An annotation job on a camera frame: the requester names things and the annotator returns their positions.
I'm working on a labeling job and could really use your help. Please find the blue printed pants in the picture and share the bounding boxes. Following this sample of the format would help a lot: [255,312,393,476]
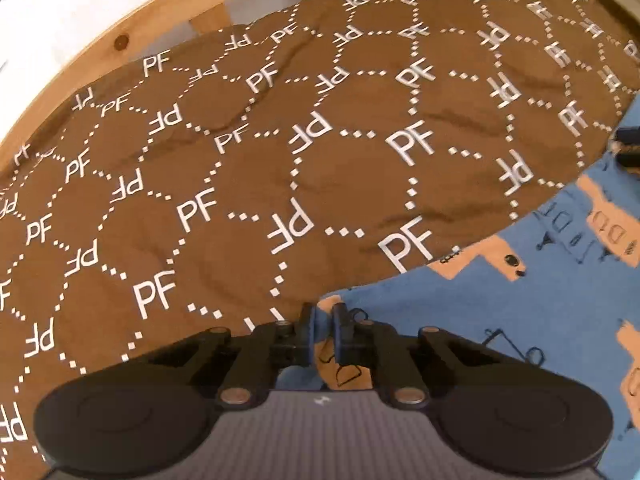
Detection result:
[275,112,640,480]

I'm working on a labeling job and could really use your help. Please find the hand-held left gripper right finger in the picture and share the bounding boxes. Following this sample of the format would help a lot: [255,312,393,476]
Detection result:
[331,303,532,409]

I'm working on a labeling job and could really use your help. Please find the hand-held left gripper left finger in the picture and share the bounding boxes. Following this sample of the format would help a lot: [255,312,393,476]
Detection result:
[121,303,319,410]

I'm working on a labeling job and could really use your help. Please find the wooden bed frame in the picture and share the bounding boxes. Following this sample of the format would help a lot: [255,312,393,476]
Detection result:
[0,0,640,171]

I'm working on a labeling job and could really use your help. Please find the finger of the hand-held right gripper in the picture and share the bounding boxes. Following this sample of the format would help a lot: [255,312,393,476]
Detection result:
[613,126,640,171]

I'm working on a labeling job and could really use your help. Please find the brown printed blanket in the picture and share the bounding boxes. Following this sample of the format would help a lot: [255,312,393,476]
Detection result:
[0,0,640,468]

